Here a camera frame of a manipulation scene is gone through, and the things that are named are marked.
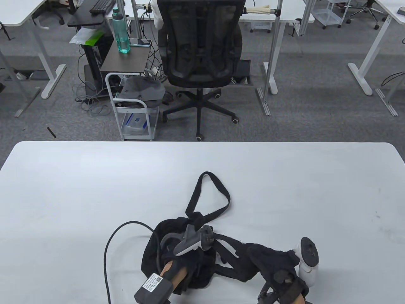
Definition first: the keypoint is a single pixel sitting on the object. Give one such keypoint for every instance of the person's left hand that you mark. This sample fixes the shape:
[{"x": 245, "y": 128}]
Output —
[{"x": 196, "y": 262}]

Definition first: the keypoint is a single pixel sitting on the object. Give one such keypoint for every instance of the person's right hand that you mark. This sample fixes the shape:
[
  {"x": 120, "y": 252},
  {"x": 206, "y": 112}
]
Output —
[{"x": 269, "y": 259}]

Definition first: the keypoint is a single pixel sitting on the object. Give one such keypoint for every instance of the person's left forearm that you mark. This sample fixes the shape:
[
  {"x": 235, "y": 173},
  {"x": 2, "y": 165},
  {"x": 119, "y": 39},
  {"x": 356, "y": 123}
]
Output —
[{"x": 174, "y": 272}]

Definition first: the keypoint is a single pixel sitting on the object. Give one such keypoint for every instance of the person's right forearm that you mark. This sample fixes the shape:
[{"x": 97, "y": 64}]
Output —
[{"x": 300, "y": 300}]

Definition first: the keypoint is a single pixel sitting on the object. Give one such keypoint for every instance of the grey white left hand controller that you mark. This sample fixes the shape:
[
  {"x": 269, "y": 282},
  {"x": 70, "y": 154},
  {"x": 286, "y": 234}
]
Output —
[{"x": 190, "y": 243}]

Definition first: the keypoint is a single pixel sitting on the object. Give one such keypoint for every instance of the grey white hand controller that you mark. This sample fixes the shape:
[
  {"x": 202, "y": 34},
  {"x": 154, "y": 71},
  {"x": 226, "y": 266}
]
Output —
[
  {"x": 308, "y": 253},
  {"x": 190, "y": 243}
]

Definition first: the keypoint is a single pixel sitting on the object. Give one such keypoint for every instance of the grey white right hand controller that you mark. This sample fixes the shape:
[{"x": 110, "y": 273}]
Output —
[{"x": 308, "y": 253}]

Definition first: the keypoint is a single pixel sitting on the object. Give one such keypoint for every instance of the blue and white box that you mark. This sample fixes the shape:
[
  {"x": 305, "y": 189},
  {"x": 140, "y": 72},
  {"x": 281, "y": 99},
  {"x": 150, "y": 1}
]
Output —
[{"x": 136, "y": 122}]

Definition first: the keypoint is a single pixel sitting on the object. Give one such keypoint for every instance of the white rolling cart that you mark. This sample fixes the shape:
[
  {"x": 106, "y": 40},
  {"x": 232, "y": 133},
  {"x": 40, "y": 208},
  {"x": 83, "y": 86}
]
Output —
[{"x": 129, "y": 100}]

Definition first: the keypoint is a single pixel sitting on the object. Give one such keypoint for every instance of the grey fabric bag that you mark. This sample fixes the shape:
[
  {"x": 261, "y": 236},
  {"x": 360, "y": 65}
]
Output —
[{"x": 142, "y": 90}]

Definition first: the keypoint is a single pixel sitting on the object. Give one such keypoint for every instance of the black pen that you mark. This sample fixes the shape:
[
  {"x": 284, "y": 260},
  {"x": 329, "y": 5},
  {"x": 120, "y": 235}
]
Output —
[{"x": 51, "y": 132}]

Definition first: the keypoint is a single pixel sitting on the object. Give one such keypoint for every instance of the white power strip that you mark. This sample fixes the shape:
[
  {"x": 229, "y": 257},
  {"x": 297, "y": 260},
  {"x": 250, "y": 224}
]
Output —
[{"x": 155, "y": 69}]

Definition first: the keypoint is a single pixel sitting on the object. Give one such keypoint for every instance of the small dark side table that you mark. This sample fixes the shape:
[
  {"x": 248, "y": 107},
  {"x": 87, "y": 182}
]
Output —
[{"x": 126, "y": 61}]

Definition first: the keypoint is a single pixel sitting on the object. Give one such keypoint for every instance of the black mesh office chair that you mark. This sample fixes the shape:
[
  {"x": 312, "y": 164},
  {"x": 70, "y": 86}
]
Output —
[{"x": 199, "y": 47}]

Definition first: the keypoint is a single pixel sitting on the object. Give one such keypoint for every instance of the smartphone with light case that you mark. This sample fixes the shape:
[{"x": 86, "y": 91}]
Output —
[{"x": 139, "y": 42}]

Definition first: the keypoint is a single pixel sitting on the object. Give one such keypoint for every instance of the teal water bottle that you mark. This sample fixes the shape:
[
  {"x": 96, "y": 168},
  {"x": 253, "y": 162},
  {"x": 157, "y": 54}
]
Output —
[{"x": 121, "y": 34}]

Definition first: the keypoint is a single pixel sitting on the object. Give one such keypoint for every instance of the long white desk aluminium legs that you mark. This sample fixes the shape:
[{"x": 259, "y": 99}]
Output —
[{"x": 284, "y": 14}]

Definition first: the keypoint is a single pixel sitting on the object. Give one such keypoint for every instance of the green packet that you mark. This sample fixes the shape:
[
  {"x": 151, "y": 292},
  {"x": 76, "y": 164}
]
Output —
[{"x": 95, "y": 37}]

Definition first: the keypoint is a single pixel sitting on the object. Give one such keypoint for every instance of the beige cloth roll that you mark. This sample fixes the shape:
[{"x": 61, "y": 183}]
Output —
[{"x": 258, "y": 10}]

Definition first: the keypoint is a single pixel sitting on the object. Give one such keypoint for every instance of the white desk with white leg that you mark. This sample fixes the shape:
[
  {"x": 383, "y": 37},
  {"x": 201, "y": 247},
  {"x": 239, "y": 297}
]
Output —
[{"x": 379, "y": 34}]

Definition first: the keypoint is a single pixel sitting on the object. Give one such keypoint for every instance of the white paper sheet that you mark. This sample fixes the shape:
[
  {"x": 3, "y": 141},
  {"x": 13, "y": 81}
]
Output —
[{"x": 79, "y": 36}]

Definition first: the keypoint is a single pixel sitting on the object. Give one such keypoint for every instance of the black star-base chair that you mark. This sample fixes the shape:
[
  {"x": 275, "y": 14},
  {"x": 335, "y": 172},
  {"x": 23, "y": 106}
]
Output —
[{"x": 368, "y": 11}]

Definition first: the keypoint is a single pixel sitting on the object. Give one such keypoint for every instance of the black standing desk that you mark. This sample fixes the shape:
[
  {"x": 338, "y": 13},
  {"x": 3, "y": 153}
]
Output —
[{"x": 85, "y": 15}]

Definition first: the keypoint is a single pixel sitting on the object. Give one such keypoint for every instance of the black keyboard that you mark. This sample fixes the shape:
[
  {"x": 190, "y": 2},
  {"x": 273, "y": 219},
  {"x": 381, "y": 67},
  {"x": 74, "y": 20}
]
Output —
[{"x": 102, "y": 5}]

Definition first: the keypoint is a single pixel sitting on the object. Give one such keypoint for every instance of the black swivel chair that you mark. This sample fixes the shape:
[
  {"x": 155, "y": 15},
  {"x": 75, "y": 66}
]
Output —
[{"x": 53, "y": 11}]

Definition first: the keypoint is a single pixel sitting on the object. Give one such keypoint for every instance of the white desk with rounded corner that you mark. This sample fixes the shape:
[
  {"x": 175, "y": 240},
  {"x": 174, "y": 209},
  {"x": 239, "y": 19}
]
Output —
[{"x": 15, "y": 12}]

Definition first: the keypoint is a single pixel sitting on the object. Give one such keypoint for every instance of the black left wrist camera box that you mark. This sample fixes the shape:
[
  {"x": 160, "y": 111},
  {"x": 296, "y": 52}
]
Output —
[{"x": 153, "y": 286}]

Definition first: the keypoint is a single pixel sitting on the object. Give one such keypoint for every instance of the aluminium frame foot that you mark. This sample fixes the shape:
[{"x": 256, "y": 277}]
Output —
[
  {"x": 27, "y": 101},
  {"x": 387, "y": 103}
]

